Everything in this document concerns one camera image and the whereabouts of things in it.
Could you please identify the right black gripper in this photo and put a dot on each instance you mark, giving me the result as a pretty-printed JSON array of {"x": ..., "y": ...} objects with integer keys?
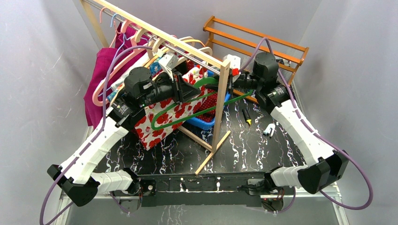
[{"x": 230, "y": 85}]

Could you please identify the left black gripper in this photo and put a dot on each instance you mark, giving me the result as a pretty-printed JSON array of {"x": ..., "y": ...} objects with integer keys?
[{"x": 179, "y": 88}]

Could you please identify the red polka dot skirt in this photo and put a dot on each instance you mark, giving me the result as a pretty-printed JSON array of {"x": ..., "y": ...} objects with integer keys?
[{"x": 208, "y": 103}]

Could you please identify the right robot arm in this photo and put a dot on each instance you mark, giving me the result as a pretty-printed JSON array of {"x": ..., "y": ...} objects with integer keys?
[{"x": 323, "y": 164}]

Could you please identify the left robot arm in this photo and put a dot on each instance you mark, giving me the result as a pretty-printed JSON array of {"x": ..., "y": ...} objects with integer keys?
[{"x": 76, "y": 176}]

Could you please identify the cream wooden hanger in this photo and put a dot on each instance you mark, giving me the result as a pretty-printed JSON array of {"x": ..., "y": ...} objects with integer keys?
[{"x": 162, "y": 42}]

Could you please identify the wooden clothes rack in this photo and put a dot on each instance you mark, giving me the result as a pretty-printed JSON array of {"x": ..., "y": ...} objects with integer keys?
[{"x": 223, "y": 73}]

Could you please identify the black yellow marker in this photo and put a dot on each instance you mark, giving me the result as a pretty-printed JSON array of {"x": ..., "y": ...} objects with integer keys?
[{"x": 247, "y": 117}]

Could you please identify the blue plastic bin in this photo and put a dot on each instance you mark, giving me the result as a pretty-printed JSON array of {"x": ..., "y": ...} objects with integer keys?
[{"x": 195, "y": 121}]

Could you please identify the white red poppy garment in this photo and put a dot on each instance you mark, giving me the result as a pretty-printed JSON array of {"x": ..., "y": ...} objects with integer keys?
[{"x": 163, "y": 113}]

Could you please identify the orange wooden shoe rack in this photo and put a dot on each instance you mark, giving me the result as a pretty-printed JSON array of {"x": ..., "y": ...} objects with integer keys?
[{"x": 228, "y": 38}]

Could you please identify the white plastic clip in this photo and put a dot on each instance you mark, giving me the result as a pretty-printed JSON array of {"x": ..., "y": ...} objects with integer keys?
[{"x": 270, "y": 130}]

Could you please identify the magenta garment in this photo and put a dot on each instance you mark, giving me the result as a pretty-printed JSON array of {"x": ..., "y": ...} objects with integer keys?
[{"x": 104, "y": 58}]

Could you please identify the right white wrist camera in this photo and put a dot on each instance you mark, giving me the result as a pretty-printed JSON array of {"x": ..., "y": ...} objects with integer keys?
[{"x": 235, "y": 64}]

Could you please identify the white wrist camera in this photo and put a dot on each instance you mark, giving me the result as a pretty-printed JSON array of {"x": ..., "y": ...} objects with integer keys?
[
  {"x": 235, "y": 64},
  {"x": 169, "y": 61}
]

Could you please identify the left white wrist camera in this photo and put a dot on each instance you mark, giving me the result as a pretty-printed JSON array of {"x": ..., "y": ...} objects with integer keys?
[{"x": 169, "y": 61}]

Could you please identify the black base frame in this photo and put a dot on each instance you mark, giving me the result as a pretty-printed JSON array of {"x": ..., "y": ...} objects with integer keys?
[{"x": 252, "y": 189}]

